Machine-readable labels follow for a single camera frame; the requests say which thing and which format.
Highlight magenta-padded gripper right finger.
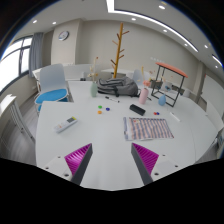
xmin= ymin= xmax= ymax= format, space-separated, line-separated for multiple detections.
xmin=130 ymin=142 xmax=181 ymax=186

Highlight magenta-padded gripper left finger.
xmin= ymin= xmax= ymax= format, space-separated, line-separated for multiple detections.
xmin=42 ymin=143 xmax=94 ymax=186

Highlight striped pink grey towel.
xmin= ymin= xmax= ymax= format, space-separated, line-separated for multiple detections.
xmin=122 ymin=116 xmax=175 ymax=142

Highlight white remote control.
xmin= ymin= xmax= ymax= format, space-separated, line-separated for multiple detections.
xmin=54 ymin=116 xmax=79 ymax=134

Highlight black whiteboard eraser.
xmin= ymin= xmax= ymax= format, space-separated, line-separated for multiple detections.
xmin=129 ymin=103 xmax=147 ymax=117

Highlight white flat bar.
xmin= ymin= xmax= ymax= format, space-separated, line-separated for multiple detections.
xmin=169 ymin=111 xmax=181 ymax=122

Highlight light blue vase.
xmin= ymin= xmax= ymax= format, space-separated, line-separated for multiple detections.
xmin=157 ymin=94 xmax=167 ymax=107

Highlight pink vase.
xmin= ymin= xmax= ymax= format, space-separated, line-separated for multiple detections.
xmin=138 ymin=87 xmax=150 ymax=105

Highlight black marker pen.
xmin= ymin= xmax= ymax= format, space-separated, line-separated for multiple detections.
xmin=104 ymin=95 xmax=120 ymax=103

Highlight white chair with blue seat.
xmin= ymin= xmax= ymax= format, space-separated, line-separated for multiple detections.
xmin=34 ymin=63 xmax=70 ymax=113

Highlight pale green vase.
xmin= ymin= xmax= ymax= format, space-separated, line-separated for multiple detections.
xmin=90 ymin=81 xmax=99 ymax=98

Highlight pink flower bouquet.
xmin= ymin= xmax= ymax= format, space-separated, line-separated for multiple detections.
xmin=139 ymin=66 xmax=153 ymax=89

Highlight grey backpack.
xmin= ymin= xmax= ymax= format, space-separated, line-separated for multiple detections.
xmin=96 ymin=76 xmax=141 ymax=98

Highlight dried beige flower stems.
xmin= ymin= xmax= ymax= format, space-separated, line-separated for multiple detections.
xmin=87 ymin=56 xmax=100 ymax=83

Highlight wooden coat rack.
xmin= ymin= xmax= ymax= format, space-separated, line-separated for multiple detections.
xmin=110 ymin=22 xmax=130 ymax=79

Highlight grey curtain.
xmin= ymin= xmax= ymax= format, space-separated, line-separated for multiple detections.
xmin=28 ymin=31 xmax=45 ymax=79

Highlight window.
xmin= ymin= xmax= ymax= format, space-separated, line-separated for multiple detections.
xmin=0 ymin=35 xmax=33 ymax=93

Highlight recessed ceiling spot lights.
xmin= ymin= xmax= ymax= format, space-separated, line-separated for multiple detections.
xmin=31 ymin=3 xmax=223 ymax=66

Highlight long ceiling light strip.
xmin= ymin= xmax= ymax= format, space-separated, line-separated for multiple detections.
xmin=105 ymin=0 xmax=199 ymax=53

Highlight black frame orange-top side table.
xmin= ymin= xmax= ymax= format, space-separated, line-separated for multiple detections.
xmin=150 ymin=61 xmax=189 ymax=108

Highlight round wall clock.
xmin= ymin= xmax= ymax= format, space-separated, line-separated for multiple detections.
xmin=58 ymin=30 xmax=70 ymax=42

